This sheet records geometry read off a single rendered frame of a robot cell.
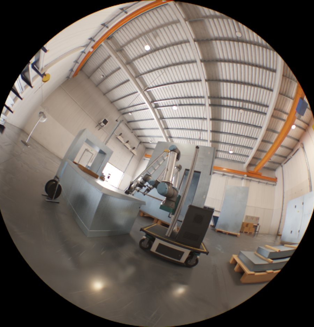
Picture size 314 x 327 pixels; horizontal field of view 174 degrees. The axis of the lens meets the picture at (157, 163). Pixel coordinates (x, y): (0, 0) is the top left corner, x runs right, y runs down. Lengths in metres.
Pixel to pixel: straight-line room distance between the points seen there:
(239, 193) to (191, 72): 8.22
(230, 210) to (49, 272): 7.15
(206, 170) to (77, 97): 11.70
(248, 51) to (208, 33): 2.30
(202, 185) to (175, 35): 7.71
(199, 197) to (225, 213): 3.92
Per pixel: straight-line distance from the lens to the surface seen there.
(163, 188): 1.19
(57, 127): 10.70
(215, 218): 9.18
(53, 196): 1.79
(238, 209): 6.99
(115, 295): 0.89
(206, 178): 3.52
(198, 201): 3.34
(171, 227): 1.50
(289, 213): 6.81
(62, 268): 0.93
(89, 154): 11.40
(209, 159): 3.82
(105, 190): 1.08
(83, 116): 11.34
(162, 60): 7.87
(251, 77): 8.01
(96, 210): 1.18
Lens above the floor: 0.76
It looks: 19 degrees up
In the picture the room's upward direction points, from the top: 23 degrees clockwise
